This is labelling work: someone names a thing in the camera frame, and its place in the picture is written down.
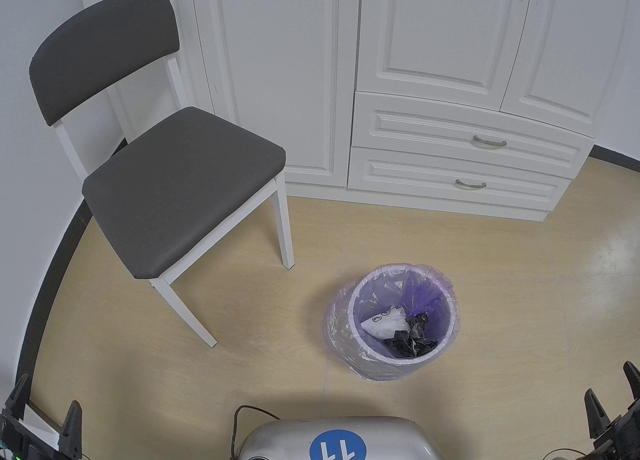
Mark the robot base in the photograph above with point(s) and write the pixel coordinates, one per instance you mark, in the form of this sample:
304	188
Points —
300	440

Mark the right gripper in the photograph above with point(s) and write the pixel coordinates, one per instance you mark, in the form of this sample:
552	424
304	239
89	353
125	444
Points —
622	435

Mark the crumpled black plastic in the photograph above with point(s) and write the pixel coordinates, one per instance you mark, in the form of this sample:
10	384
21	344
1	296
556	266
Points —
410	340

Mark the white trash bin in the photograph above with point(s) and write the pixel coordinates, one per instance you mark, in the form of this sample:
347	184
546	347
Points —
405	360

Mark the white chair with grey cushions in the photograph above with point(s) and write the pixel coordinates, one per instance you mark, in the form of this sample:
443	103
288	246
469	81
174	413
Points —
190	168

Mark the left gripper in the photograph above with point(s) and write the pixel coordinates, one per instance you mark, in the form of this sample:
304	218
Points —
25	440

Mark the white wardrobe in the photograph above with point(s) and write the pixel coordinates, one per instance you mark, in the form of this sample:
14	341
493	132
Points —
440	23

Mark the crumpled white paper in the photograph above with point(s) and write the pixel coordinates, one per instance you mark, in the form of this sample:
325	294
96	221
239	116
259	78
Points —
382	323

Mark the purple plastic bag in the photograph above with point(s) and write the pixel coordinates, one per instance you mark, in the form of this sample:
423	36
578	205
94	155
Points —
345	343

